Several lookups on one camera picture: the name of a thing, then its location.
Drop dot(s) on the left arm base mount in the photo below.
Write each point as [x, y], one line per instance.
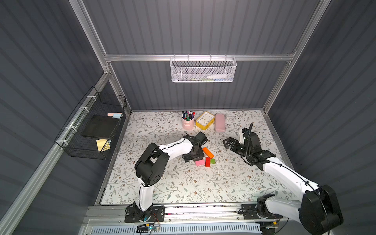
[134, 214]

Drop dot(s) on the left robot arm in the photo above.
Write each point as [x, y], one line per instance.
[152, 164]

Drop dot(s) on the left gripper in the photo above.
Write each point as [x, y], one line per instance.
[192, 154]

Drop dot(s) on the black wire wall basket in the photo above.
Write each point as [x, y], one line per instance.
[96, 102]

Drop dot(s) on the pink block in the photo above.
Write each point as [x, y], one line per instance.
[200, 162]

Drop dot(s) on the black notebook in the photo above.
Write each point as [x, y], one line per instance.
[100, 127]

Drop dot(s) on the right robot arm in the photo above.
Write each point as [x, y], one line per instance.
[316, 208]

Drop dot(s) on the orange block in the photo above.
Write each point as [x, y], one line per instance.
[208, 153]

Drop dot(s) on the yellow alarm clock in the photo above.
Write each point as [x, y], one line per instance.
[205, 120]

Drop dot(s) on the aluminium rail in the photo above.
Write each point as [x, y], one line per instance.
[179, 213]

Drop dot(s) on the pink pen cup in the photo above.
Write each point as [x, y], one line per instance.
[188, 124]

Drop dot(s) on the yellow sticky notes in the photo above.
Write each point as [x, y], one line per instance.
[103, 145]

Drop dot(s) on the white bottle in basket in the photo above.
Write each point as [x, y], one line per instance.
[221, 76]

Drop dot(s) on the pink pencil case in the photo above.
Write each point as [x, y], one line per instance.
[220, 123]

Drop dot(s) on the pastel sticky notes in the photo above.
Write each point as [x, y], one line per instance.
[115, 115]

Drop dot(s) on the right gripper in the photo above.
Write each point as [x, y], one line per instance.
[235, 145]

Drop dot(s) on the white mesh wall basket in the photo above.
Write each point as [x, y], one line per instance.
[196, 69]

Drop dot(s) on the red block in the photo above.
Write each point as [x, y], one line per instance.
[207, 162]

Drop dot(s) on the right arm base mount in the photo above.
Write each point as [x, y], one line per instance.
[249, 211]

